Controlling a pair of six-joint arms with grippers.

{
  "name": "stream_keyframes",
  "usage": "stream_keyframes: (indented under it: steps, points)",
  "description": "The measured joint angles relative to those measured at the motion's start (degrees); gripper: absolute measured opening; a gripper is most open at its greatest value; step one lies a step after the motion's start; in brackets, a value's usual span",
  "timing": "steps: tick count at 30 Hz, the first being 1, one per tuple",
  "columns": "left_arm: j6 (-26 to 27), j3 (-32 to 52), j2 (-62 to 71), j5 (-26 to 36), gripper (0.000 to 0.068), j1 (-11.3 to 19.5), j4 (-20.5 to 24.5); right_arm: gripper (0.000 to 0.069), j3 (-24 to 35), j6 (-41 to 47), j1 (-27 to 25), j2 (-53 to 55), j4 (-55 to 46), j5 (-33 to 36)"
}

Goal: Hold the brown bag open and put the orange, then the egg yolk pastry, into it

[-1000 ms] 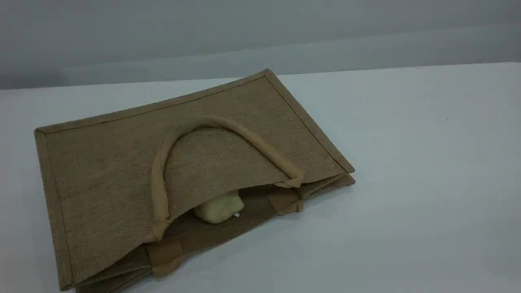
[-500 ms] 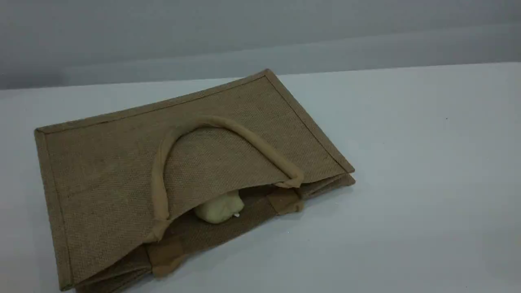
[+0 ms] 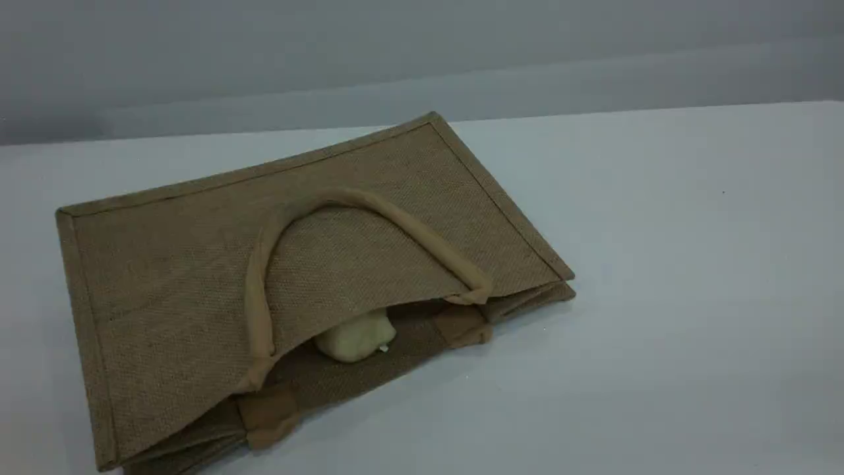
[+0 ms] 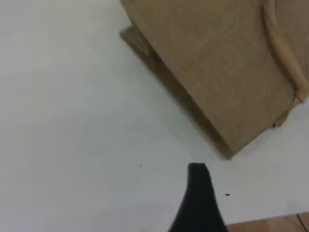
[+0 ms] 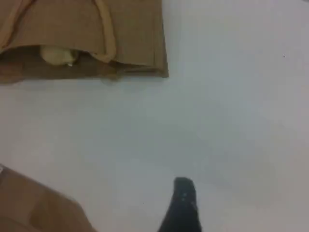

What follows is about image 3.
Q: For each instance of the pale yellow egg yolk pastry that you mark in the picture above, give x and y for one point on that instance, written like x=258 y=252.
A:
x=353 y=340

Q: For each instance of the brown burlap tote bag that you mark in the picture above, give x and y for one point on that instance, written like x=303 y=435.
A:
x=184 y=277

